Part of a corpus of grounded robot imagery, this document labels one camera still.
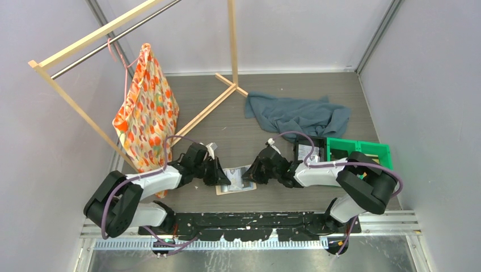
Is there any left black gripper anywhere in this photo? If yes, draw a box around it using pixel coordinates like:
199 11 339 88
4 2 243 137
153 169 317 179
193 156 230 186

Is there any beige leather card holder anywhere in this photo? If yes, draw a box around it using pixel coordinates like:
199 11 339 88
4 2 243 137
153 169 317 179
216 165 257 196

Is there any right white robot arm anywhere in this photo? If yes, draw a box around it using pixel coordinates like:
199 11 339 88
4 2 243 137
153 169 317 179
242 144 401 233

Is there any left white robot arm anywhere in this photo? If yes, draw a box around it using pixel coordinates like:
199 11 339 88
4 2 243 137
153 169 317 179
83 143 231 239

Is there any black tray with cards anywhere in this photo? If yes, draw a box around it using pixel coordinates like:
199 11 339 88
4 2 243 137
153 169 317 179
294 135 327 163

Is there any green plastic bin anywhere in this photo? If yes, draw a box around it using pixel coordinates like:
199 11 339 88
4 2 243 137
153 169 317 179
326 138 393 169

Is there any blue grey cloth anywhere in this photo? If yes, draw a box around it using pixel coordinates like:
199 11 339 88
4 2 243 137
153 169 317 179
244 92 352 142

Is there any orange floral fabric bag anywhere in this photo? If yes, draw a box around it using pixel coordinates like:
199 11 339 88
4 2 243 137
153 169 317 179
112 43 180 199

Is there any metal hanging rod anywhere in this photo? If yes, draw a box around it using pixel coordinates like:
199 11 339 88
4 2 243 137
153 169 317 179
51 0 181 80

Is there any wooden clothes rack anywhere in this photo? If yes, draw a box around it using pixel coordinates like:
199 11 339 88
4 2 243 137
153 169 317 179
24 1 230 172

